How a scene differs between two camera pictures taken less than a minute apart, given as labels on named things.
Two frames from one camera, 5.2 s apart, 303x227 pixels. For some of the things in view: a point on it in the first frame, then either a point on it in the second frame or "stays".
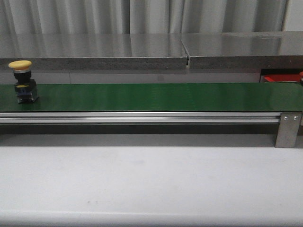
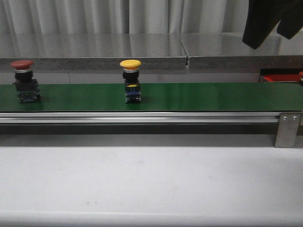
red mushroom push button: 301,75 stays
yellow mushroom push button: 25,87 -> 131,75
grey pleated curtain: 130,16 stays
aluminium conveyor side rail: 137,117 stays
